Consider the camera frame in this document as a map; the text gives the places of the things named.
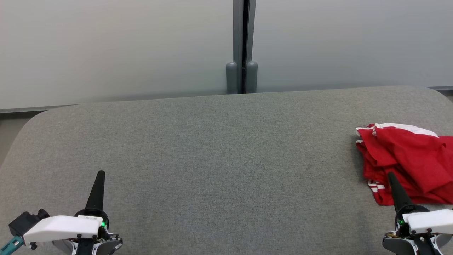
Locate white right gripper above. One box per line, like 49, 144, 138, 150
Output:
387, 172, 453, 236

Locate teal left camera connector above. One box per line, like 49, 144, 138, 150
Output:
0, 236, 24, 255

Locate grey vertical partition frame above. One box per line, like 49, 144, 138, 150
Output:
233, 0, 256, 94

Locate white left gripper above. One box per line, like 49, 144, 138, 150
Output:
23, 170, 110, 245

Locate grey cylindrical bumper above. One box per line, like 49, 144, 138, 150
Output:
246, 61, 258, 94
226, 62, 238, 95

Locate red shorts with white panels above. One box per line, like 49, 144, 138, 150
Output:
373, 123, 453, 194

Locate red jersey shirt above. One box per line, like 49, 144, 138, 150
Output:
356, 124, 453, 206

